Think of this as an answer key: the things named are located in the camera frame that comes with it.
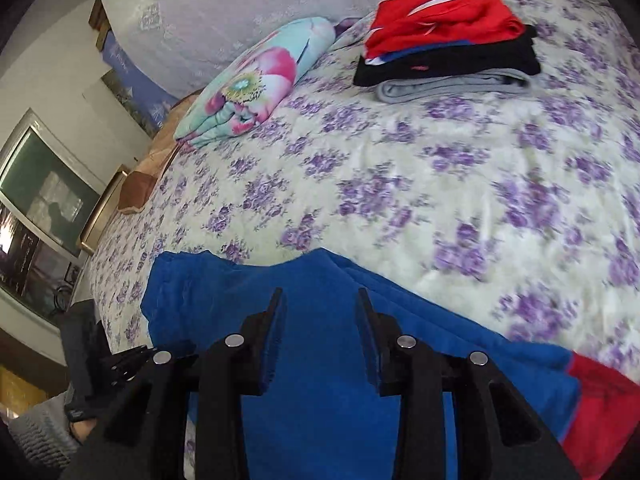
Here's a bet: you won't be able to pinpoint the blue and red pants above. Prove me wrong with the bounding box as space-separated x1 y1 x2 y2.
141 249 639 479

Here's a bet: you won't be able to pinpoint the grey knit sleeve forearm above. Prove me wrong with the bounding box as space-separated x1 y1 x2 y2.
9 390 80 470

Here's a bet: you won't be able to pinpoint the person's left hand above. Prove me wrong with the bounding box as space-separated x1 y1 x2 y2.
70 418 98 443

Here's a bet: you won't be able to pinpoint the brown blanket at bedside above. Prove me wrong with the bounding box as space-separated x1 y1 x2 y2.
117 91 201 214

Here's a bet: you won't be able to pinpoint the purple floral bedspread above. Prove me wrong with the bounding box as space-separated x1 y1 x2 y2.
89 0 639 388

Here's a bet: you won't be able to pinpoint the folded floral blanket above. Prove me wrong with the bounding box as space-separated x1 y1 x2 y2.
174 16 336 148

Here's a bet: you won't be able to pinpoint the folded grey garment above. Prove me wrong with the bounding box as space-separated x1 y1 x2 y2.
375 68 532 104

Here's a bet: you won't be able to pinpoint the folded black garment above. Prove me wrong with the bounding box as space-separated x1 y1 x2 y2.
354 25 541 88

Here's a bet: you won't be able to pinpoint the folded red garment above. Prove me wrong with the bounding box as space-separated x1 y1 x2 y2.
363 0 526 65

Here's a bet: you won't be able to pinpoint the wooden bed frame rail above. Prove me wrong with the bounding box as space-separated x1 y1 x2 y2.
78 165 129 256

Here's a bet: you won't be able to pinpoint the blue wall poster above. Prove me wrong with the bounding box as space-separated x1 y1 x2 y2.
102 32 178 138

